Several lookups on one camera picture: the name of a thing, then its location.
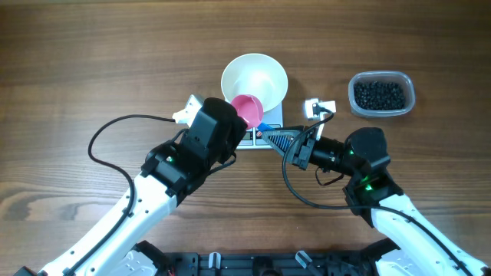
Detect black beans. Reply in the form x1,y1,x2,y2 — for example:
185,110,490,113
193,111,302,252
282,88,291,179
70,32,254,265
354,81,406,110

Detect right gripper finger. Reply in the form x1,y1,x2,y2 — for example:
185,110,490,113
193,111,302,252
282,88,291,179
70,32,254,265
264,135,294,156
261,126,305,137

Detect white ceramic bowl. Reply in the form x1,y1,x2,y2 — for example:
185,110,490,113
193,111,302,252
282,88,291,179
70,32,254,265
220,53,288,113

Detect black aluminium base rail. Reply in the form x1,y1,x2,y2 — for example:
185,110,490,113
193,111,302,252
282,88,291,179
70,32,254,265
164,251,374,276

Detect white digital kitchen scale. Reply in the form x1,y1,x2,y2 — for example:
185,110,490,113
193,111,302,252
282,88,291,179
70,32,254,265
237,104,283,150

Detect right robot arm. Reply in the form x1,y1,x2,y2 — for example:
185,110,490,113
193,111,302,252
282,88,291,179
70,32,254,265
262,126,490,275

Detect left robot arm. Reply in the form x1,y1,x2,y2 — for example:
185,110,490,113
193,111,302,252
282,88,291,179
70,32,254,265
39,97,247,275

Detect clear plastic container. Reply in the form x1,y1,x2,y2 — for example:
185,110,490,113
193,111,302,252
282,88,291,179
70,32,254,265
348,71,416,118

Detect right black camera cable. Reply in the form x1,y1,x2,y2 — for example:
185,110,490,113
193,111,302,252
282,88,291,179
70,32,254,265
282,109,475,276

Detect pink scoop blue handle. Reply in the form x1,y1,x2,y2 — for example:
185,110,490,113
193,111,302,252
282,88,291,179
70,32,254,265
232,95,272,138

